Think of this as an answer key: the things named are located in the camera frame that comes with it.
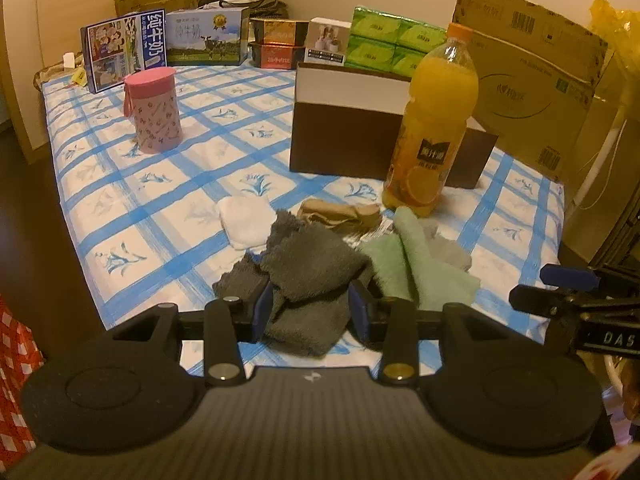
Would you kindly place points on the orange juice bottle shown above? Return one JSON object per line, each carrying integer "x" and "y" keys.
{"x": 430, "y": 110}

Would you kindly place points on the small yellow tag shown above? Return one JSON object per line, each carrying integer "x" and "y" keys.
{"x": 78, "y": 76}

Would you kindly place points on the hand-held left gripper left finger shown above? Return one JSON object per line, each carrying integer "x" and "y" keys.
{"x": 263, "y": 310}

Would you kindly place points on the small white object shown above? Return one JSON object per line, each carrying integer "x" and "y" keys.
{"x": 68, "y": 61}

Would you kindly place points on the large cardboard box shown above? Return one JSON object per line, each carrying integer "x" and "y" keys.
{"x": 530, "y": 95}

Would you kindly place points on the light green towel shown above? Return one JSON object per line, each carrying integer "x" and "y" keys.
{"x": 425, "y": 270}

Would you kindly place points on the blue checked bed sheet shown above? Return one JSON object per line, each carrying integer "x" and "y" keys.
{"x": 175, "y": 200}

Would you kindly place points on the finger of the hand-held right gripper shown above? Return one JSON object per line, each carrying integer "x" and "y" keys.
{"x": 570, "y": 276}
{"x": 537, "y": 297}

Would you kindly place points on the red checked bag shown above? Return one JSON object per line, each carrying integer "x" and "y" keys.
{"x": 15, "y": 370}

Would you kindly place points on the beige stocking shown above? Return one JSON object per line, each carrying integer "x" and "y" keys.
{"x": 330, "y": 212}

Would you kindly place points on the pink patterned canister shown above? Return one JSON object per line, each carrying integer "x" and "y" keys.
{"x": 152, "y": 115}

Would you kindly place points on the small white photo box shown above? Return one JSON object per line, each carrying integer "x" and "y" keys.
{"x": 326, "y": 40}

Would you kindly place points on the milk box with cow picture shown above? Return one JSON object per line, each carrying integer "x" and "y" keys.
{"x": 205, "y": 40}

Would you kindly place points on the green tissue pack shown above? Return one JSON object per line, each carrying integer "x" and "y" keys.
{"x": 380, "y": 40}

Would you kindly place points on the blue milk carton box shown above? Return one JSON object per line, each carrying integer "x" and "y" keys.
{"x": 107, "y": 55}

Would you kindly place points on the dark grey towel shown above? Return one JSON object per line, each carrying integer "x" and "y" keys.
{"x": 310, "y": 265}

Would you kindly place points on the red gift box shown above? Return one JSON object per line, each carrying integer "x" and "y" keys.
{"x": 277, "y": 56}

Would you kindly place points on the red white plastic bag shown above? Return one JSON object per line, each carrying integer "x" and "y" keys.
{"x": 612, "y": 465}

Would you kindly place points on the white cloth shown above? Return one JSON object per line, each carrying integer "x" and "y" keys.
{"x": 245, "y": 222}

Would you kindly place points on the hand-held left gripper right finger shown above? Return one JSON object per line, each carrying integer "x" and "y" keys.
{"x": 358, "y": 312}

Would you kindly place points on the yellow plastic bag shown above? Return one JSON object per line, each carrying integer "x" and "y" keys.
{"x": 617, "y": 25}

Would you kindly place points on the light grey cloth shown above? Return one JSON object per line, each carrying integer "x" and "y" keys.
{"x": 452, "y": 255}

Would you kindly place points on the white pole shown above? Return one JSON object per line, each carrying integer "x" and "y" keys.
{"x": 602, "y": 155}

